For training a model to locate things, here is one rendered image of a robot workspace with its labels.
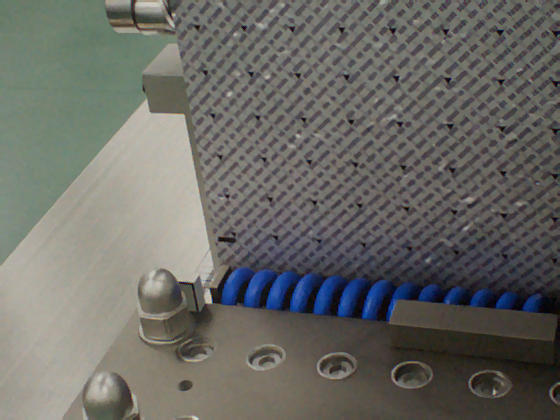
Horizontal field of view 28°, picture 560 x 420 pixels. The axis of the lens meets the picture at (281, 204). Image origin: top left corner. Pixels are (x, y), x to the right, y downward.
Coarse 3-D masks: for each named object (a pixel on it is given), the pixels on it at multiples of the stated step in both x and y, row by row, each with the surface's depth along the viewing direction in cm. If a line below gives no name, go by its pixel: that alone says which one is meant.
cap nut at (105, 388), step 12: (108, 372) 61; (96, 384) 60; (108, 384) 60; (120, 384) 60; (84, 396) 60; (96, 396) 60; (108, 396) 60; (120, 396) 60; (132, 396) 62; (84, 408) 61; (96, 408) 60; (108, 408) 60; (120, 408) 60; (132, 408) 61
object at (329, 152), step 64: (192, 64) 67; (256, 64) 66; (320, 64) 64; (384, 64) 63; (448, 64) 62; (512, 64) 61; (256, 128) 68; (320, 128) 67; (384, 128) 65; (448, 128) 64; (512, 128) 63; (256, 192) 71; (320, 192) 69; (384, 192) 68; (448, 192) 66; (512, 192) 65; (256, 256) 74; (320, 256) 72; (384, 256) 71; (448, 256) 69; (512, 256) 67
